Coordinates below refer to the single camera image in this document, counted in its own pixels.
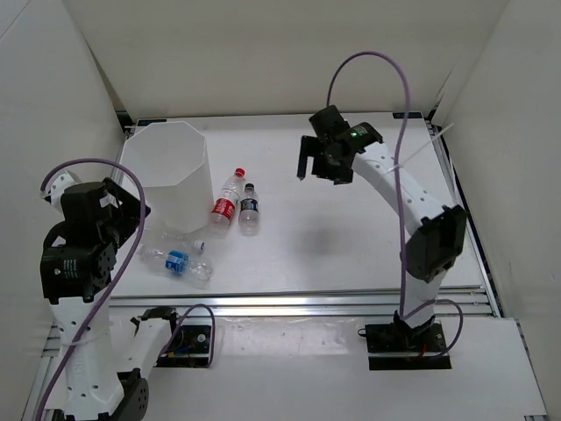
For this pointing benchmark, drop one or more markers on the red label plastic bottle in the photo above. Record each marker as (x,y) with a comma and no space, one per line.
(226,205)

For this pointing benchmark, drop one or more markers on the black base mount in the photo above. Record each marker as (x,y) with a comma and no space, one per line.
(190,349)
(388,351)

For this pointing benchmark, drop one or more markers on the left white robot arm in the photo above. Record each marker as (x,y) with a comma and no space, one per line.
(103,370)

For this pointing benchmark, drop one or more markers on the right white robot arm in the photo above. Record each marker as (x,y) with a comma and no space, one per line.
(434,233)

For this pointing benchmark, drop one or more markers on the dark label small bottle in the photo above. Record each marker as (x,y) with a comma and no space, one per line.
(248,218)

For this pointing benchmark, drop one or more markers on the aluminium frame rail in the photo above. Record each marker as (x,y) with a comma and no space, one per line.
(370,303)

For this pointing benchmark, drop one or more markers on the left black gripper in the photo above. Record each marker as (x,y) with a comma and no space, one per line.
(128,211)

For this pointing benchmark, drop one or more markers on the blue label clear bottle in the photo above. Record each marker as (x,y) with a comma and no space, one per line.
(178,265)

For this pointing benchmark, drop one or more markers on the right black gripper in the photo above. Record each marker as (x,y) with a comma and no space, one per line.
(311,146)

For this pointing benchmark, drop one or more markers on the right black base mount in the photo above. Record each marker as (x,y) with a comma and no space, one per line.
(388,351)

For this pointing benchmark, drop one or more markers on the white octagonal plastic bin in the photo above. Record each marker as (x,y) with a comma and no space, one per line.
(171,162)

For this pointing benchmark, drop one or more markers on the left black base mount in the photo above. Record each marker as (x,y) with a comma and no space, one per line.
(190,349)

